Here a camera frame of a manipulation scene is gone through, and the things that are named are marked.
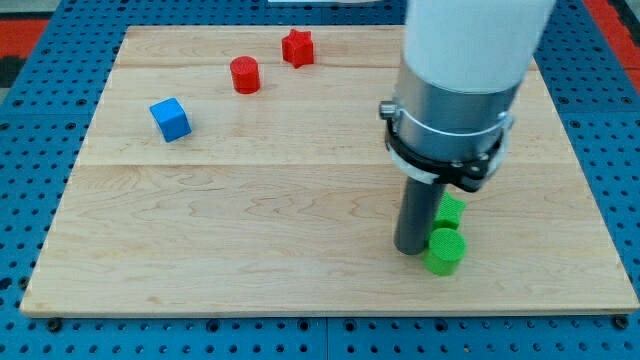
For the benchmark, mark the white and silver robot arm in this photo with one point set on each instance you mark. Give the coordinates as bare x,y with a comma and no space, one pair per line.
462,62

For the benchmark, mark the green star block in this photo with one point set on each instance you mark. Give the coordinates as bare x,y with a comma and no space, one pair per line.
449,212

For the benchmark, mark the red star block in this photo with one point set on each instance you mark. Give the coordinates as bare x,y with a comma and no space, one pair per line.
298,48

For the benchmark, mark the light wooden board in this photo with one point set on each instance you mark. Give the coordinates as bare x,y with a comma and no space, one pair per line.
283,202

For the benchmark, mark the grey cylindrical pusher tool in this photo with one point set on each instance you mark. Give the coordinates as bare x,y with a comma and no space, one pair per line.
419,207

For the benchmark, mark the red cylinder block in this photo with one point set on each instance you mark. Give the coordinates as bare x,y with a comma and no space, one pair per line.
245,74

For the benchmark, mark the green cylinder block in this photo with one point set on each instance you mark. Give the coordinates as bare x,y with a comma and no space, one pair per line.
446,249

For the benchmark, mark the blue cube block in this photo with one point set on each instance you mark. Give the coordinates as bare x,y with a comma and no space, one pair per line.
171,119

